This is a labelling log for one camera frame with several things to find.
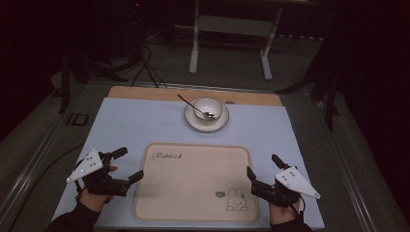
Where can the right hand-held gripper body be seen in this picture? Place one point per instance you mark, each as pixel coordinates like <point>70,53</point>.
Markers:
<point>295,182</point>

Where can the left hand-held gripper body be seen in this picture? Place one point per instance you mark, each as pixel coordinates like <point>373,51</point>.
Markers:
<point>87,167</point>

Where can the person's right hand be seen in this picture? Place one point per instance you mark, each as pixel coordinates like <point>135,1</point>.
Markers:
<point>285,214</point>

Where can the person's left hand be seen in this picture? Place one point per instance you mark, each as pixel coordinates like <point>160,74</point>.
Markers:
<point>92,201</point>

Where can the light blue table mat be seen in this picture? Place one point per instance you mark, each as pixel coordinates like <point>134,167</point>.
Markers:
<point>129,129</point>

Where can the floor socket box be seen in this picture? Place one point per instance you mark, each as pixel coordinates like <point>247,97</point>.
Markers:
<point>78,119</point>

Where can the beige tray with rabbit print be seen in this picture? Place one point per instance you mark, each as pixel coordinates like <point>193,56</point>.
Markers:
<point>193,180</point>

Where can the white saucer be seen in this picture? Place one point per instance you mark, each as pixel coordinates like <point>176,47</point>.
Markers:
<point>206,126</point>

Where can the white cup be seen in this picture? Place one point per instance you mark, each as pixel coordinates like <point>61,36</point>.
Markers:
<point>208,106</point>

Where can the black metal stand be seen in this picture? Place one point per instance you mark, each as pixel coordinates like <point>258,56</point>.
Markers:
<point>330,96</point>
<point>65,83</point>

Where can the metal spoon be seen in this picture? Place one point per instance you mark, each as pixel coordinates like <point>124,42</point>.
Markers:
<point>188,102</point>

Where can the black equipment tower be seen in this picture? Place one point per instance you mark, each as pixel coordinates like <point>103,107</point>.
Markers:
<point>135,29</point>

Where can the metal floor rail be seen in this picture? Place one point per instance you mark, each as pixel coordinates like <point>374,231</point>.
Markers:
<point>29,175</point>
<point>346,167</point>

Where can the white metal stand frame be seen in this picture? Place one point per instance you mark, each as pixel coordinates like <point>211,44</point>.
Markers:
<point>235,25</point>

